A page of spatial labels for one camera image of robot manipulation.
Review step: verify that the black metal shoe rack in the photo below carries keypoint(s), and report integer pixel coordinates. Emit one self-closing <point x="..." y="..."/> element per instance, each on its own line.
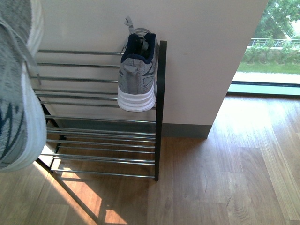
<point x="87" y="131"/>

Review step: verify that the grey sneaker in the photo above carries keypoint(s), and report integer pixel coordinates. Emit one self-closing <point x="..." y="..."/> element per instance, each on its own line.
<point x="22" y="120"/>
<point x="138" y="70"/>

